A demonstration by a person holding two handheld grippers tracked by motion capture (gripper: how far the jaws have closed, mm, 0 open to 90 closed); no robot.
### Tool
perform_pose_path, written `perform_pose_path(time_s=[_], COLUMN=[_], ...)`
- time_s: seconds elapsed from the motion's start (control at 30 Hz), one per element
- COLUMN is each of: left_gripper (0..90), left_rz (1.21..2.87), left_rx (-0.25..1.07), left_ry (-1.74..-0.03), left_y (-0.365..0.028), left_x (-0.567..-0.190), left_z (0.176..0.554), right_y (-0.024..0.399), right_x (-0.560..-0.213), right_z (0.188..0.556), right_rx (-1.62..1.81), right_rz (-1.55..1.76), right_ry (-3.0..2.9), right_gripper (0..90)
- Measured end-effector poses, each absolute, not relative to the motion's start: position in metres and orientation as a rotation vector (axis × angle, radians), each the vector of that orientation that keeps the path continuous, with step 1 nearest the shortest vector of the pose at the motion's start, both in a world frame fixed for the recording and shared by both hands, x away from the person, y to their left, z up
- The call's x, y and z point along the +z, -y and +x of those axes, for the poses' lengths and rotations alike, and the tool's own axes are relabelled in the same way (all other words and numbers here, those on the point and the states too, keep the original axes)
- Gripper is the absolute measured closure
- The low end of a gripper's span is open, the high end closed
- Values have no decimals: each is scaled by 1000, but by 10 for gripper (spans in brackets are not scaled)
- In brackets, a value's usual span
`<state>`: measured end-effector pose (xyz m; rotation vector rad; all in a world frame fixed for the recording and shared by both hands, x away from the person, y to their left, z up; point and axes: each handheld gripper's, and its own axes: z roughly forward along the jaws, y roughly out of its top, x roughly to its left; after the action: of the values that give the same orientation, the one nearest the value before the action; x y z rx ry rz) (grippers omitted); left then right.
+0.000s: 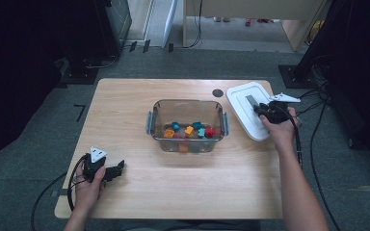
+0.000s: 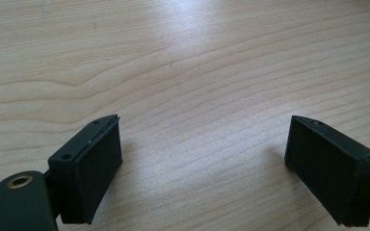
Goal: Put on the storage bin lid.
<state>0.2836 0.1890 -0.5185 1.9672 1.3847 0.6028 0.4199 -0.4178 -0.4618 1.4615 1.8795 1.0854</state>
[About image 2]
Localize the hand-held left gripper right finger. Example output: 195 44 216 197
283 115 370 228

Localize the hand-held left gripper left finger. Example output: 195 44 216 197
47 114 123 225

